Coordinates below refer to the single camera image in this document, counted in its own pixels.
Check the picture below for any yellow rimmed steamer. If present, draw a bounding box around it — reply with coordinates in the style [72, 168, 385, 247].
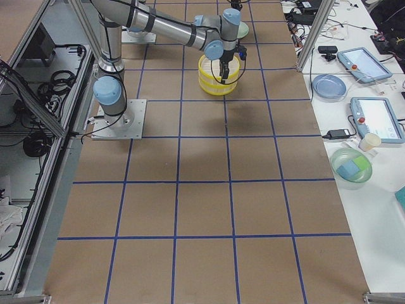
[198, 55, 240, 84]

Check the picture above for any upper teach pendant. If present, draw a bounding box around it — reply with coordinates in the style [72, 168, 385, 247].
[337, 47, 392, 83]

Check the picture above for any teach pendant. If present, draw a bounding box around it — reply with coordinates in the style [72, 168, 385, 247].
[337, 47, 392, 83]
[350, 97, 404, 144]

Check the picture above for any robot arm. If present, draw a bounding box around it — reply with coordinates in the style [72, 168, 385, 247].
[92, 1, 247, 126]
[125, 0, 249, 39]

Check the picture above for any light green plate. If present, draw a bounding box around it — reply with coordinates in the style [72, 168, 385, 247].
[237, 22, 249, 39]

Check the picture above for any lower teach pendant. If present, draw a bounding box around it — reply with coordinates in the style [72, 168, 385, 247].
[350, 97, 404, 144]

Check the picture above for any white crumpled cloth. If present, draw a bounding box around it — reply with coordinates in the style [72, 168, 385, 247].
[0, 175, 25, 251]

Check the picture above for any aluminium frame post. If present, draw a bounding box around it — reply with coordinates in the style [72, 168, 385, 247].
[296, 0, 335, 72]

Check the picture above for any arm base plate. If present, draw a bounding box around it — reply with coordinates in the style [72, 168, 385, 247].
[121, 31, 156, 44]
[91, 99, 147, 140]

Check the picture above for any black power brick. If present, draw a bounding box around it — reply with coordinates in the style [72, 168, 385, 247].
[322, 129, 356, 140]

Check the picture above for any blue plate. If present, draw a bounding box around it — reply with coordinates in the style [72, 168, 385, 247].
[312, 74, 347, 101]

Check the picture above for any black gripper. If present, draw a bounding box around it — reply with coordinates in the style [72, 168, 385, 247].
[220, 43, 247, 84]
[230, 0, 250, 8]

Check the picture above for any black webcam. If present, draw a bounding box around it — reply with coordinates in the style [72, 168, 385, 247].
[318, 46, 338, 62]

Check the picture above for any green plate with blocks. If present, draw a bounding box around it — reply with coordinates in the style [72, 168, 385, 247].
[330, 148, 373, 183]

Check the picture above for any paper cup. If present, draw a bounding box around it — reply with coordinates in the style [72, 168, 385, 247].
[358, 132, 382, 152]

